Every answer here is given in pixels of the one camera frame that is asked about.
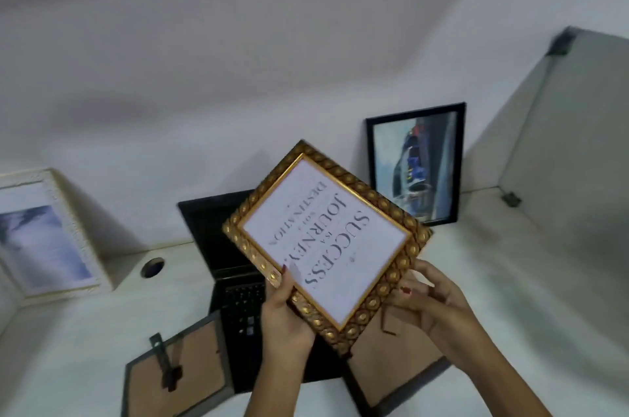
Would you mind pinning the person's right fingers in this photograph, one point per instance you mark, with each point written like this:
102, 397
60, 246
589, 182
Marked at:
432, 274

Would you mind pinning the grey frame with brown back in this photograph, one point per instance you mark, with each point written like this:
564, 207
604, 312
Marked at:
196, 357

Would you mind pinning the gold ornate text picture frame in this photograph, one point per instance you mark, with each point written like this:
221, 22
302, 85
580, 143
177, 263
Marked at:
339, 240

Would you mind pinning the glass partition panel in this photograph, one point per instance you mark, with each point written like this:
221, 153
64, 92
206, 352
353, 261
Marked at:
575, 161

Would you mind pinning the person's right hand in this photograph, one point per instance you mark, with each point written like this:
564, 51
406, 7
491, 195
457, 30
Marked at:
449, 316

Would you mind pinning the person's left thumb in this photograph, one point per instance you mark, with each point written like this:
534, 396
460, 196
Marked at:
288, 278

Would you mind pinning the white framed sky picture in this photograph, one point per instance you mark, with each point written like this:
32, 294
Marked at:
39, 240

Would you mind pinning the person's left hand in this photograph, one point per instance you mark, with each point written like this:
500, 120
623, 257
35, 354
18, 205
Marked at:
285, 326

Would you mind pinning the black framed car picture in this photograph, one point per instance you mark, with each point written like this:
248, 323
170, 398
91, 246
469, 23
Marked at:
417, 161

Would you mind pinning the person's right forearm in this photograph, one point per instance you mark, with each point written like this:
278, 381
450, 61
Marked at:
501, 387

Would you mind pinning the black partition clamp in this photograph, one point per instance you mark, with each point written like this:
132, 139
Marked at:
511, 199
561, 42

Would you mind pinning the person's left forearm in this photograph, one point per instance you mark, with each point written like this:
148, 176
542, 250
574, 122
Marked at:
275, 389

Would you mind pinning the black laptop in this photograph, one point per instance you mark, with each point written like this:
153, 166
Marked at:
211, 230

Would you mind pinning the black frame with brown back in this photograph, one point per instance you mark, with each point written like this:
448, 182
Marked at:
393, 372

